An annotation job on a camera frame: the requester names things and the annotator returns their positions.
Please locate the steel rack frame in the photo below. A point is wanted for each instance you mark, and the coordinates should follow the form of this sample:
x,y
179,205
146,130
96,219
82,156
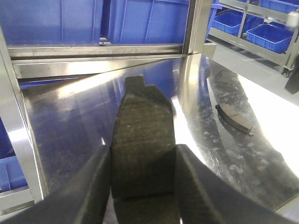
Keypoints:
x,y
58,102

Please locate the blue plastic bin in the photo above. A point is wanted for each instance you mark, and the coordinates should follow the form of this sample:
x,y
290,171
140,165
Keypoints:
x,y
33,22
145,21

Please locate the blue plastic bin left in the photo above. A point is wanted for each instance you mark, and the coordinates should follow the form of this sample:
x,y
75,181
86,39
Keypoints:
x,y
33,22

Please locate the blue plastic bin right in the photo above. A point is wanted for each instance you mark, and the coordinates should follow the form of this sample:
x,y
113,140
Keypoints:
x,y
145,21

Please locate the grey brake pad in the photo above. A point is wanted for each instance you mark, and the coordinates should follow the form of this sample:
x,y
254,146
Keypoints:
x,y
143,157
234,118

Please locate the blue bin on cart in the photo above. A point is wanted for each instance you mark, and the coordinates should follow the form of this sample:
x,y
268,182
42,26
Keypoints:
x,y
270,37

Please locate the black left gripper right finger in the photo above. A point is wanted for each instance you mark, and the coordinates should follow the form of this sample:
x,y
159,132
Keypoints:
x,y
204,198

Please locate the steel cart with casters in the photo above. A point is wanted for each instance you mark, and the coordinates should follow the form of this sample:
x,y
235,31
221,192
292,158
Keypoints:
x,y
236,17

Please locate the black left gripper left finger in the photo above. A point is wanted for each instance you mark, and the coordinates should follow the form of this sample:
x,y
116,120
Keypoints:
x,y
83,200

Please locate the blue bin under table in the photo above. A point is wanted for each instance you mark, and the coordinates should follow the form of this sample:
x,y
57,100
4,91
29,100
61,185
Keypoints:
x,y
11,174

